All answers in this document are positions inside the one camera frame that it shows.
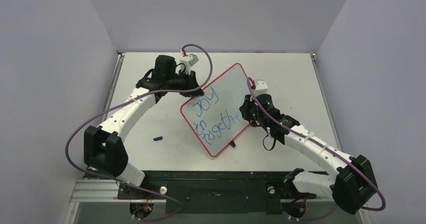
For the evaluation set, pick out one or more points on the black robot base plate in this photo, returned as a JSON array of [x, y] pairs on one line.
[[216, 205]]

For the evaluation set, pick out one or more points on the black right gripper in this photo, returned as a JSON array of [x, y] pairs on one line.
[[246, 109]]

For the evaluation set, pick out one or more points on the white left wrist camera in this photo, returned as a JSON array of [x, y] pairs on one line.
[[186, 62]]

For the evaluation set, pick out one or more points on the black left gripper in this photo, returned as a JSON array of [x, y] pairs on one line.
[[191, 82]]

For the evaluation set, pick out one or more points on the blue marker cap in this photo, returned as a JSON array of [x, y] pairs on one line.
[[158, 138]]

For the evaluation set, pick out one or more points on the pink framed whiteboard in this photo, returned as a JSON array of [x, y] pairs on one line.
[[215, 118]]

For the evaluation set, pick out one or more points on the black whiteboard foot clip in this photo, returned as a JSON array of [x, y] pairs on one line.
[[232, 144]]

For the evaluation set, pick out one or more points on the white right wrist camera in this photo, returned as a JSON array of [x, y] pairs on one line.
[[259, 87]]

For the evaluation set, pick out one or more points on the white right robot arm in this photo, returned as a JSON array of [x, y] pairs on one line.
[[348, 180]]

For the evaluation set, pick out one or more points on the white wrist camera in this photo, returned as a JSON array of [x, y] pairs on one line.
[[259, 87], [186, 62]]

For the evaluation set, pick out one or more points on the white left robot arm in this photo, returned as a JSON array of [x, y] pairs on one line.
[[104, 147]]

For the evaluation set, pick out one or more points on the aluminium frame rail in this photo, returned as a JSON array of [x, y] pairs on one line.
[[91, 190]]

